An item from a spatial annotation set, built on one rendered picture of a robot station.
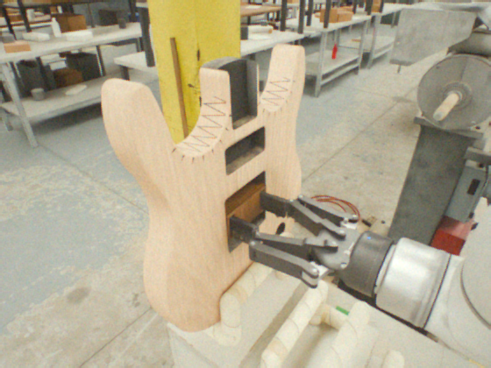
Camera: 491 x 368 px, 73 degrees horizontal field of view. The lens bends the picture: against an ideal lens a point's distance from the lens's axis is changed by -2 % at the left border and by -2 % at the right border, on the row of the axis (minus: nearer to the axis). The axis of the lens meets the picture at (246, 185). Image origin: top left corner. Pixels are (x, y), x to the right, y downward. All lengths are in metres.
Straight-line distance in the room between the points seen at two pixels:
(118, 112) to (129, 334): 1.75
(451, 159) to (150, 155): 1.39
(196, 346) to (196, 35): 1.12
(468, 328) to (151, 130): 0.35
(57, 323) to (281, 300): 1.69
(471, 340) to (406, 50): 0.81
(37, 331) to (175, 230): 1.86
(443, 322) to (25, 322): 2.11
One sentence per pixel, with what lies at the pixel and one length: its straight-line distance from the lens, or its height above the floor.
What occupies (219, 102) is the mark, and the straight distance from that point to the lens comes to 0.42.
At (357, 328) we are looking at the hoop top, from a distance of 0.62.
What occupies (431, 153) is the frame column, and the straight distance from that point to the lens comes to 1.61.
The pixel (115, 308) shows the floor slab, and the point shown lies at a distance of 2.13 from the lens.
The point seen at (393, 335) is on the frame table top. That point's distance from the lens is 0.89.
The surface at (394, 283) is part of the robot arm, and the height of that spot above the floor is 1.34.
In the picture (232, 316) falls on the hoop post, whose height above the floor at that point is 1.18.
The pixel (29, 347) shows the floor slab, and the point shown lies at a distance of 2.18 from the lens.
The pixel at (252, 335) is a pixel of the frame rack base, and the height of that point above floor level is 1.10.
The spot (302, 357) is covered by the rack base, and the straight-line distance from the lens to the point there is 0.70.
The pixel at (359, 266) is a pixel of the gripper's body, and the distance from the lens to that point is 0.42.
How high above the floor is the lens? 1.63
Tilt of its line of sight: 34 degrees down
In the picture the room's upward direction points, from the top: straight up
